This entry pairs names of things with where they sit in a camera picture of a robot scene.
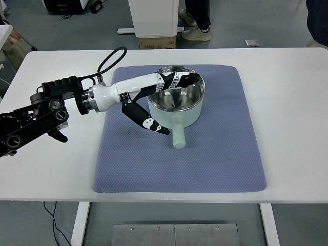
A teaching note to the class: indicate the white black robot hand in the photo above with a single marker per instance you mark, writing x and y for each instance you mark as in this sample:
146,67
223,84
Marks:
127,92

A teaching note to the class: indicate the green pot with handle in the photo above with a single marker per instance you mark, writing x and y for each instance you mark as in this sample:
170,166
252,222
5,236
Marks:
176,121

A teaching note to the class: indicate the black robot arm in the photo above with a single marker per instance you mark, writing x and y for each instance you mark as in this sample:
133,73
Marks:
45,114

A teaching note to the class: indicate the glass lid green knob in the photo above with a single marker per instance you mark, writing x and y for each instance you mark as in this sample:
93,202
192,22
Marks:
179,99

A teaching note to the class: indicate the cardboard box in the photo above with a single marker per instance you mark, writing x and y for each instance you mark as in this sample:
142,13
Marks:
157,43

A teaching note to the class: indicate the white cabinet on floor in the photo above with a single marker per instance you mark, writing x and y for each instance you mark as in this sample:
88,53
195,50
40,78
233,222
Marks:
153,19

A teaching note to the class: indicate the person in beige trousers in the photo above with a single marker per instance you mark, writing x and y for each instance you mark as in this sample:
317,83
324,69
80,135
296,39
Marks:
15,49

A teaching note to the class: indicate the black equipment case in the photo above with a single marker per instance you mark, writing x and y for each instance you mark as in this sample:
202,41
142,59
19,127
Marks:
72,6

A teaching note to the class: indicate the left white table leg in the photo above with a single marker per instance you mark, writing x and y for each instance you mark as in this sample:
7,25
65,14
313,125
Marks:
80,223

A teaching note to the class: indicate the white table leg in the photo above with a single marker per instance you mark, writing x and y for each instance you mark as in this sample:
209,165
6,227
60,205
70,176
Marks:
80,223
269,224

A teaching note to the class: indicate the white side table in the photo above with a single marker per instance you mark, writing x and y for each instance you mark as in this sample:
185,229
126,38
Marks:
5,31

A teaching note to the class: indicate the person in dark trousers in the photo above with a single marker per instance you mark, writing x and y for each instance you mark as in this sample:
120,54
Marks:
197,15

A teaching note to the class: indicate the grey floor tile plate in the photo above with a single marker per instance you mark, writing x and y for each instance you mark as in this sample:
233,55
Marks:
252,42

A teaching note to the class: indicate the right white table leg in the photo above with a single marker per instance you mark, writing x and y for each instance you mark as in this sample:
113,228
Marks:
269,224

